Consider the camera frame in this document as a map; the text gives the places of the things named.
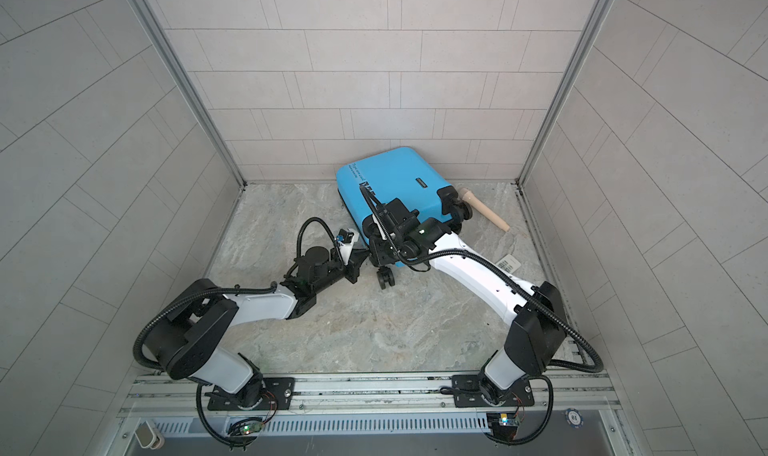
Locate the blue hard-shell suitcase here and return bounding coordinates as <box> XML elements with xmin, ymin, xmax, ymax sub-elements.
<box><xmin>334</xmin><ymin>146</ymin><xmax>474</xmax><ymax>290</ymax></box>

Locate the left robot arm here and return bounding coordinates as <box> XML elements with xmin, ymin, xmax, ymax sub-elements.
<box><xmin>132</xmin><ymin>245</ymin><xmax>369</xmax><ymax>409</ymax></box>

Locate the small white remote control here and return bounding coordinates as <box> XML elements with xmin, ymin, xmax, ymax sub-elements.
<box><xmin>496</xmin><ymin>254</ymin><xmax>522</xmax><ymax>274</ymax></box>

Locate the white ventilation grille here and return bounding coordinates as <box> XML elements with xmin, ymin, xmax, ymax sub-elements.
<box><xmin>152</xmin><ymin>413</ymin><xmax>490</xmax><ymax>438</ymax></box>

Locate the small white pink object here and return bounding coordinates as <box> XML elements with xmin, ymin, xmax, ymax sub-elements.
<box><xmin>134</xmin><ymin>420</ymin><xmax>165</xmax><ymax>450</ymax></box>

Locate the round blue white sticker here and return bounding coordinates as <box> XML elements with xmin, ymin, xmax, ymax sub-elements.
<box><xmin>565</xmin><ymin>408</ymin><xmax>583</xmax><ymax>428</ymax></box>

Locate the beige wooden handle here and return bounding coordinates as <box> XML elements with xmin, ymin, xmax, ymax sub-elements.
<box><xmin>458</xmin><ymin>188</ymin><xmax>510</xmax><ymax>233</ymax></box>

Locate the left circuit board with wires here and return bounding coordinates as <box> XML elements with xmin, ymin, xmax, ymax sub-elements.
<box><xmin>227</xmin><ymin>417</ymin><xmax>265</xmax><ymax>438</ymax></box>

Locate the circuit board with wires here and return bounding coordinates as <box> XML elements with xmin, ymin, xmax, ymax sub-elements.
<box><xmin>227</xmin><ymin>417</ymin><xmax>265</xmax><ymax>438</ymax></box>
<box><xmin>486</xmin><ymin>413</ymin><xmax>520</xmax><ymax>441</ymax></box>

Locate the aluminium mounting rail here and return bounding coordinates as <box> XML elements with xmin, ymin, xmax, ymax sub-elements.
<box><xmin>117</xmin><ymin>368</ymin><xmax>621</xmax><ymax>417</ymax></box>

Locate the right circuit board with wires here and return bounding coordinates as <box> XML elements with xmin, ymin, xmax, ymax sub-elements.
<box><xmin>486</xmin><ymin>413</ymin><xmax>520</xmax><ymax>441</ymax></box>

